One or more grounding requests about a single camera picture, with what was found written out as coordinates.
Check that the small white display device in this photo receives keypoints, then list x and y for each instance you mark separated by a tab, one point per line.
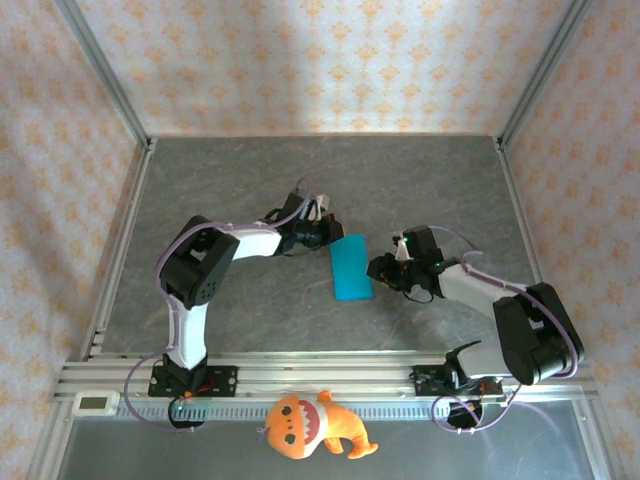
95	403

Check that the aluminium mounting rail beam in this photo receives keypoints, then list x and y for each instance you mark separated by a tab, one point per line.
325	372

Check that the aluminium frame post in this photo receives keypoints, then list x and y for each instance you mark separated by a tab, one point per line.
541	75
107	75

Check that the blue cloth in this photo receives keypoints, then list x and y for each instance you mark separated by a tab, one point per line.
350	270

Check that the orange shark plush toy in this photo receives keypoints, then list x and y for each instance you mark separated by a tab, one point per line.
300	425

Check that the aluminium table side rail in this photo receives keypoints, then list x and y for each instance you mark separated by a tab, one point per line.
120	250
520	210

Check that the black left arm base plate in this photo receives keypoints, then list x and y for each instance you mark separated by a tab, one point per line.
225	382

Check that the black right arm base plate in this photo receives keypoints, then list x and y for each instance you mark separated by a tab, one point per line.
422	382

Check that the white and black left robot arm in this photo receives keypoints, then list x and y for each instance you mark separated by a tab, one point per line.
190	335

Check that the aluminium frame leg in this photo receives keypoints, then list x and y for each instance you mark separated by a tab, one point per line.
597	440
50	445

